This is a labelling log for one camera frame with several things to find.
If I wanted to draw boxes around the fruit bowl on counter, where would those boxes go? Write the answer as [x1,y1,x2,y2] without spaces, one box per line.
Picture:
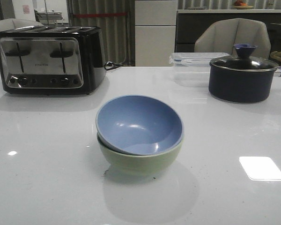
[232,0,253,9]

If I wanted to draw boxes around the grey chair left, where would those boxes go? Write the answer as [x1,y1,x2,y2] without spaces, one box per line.
[0,18,42,31]

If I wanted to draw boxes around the green bowl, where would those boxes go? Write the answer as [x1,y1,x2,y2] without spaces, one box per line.
[96,135,183,176]

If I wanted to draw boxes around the black and chrome toaster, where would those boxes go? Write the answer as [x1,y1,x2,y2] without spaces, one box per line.
[0,26,106,95]

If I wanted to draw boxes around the dark kitchen counter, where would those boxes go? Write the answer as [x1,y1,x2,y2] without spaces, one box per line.
[175,9,281,52]

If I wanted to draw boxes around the clear plastic food container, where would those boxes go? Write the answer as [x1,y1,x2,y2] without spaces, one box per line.
[169,52,228,88]

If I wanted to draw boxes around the blue bowl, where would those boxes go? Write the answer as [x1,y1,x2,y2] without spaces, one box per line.
[96,95,184,155]

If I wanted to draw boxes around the grey chair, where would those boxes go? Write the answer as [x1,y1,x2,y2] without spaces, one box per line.
[0,18,42,31]
[194,18,271,59]

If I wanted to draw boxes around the dark blue saucepan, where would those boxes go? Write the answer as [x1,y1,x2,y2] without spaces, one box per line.
[208,62,281,103]

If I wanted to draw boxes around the grey chair right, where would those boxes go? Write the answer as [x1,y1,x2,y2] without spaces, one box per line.
[194,18,271,59]

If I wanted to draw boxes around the white cabinet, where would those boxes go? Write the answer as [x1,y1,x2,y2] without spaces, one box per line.
[135,0,178,67]

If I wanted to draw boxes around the glass pot lid blue knob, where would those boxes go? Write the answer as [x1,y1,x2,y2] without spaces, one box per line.
[210,44,278,71]

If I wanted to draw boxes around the black toaster power cord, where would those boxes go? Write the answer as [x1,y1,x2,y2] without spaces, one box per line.
[104,61,121,71]

